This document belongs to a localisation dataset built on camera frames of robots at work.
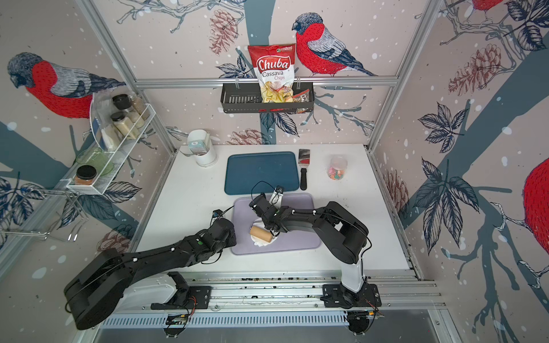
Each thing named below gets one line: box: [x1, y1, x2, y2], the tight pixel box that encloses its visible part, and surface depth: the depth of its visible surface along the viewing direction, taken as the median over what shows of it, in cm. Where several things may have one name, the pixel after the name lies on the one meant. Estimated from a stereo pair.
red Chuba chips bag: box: [248, 43, 296, 103], surface depth 83 cm
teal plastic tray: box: [224, 151, 300, 196], surface depth 114 cm
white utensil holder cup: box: [187, 129, 217, 168], surface depth 109 cm
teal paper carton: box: [188, 139, 209, 156], surface depth 108 cm
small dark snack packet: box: [292, 88, 310, 103], surface depth 89 cm
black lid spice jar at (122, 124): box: [110, 110, 139, 140], surface depth 78 cm
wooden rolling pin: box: [249, 225, 274, 243], surface depth 88 cm
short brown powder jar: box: [74, 165, 98, 186], surface depth 61 cm
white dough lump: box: [250, 217, 278, 248], surface depth 87 cm
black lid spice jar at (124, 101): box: [112, 93, 149, 121], surface depth 84 cm
